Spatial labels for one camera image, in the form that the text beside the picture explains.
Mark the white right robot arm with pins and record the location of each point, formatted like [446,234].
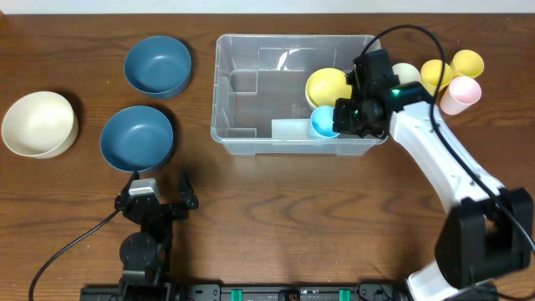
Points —
[487,233]

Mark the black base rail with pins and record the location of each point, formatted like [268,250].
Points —
[251,293]

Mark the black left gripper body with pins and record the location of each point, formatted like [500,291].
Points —
[163,227]

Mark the light blue cup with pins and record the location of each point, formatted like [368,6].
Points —
[321,123]

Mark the dark blue bowl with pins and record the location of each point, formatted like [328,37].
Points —
[138,138]
[159,66]

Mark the yellow cup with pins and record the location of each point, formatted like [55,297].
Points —
[467,63]
[432,74]

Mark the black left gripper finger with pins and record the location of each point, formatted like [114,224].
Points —
[124,193]
[185,191]

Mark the near dark blue bowl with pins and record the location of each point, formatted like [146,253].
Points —
[138,138]

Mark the cream cup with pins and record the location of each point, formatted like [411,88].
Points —
[406,73]

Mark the pink cup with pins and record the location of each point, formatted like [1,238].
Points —
[461,93]

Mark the far dark blue bowl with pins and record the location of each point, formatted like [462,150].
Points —
[159,66]

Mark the clear plastic storage container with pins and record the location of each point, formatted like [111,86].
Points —
[259,104]

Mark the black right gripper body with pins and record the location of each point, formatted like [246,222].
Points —
[357,116]

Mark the small yellow bowl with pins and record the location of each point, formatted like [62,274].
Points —
[325,86]

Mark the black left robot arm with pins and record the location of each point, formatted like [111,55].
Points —
[146,254]

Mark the large cream bowl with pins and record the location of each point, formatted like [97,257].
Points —
[40,125]

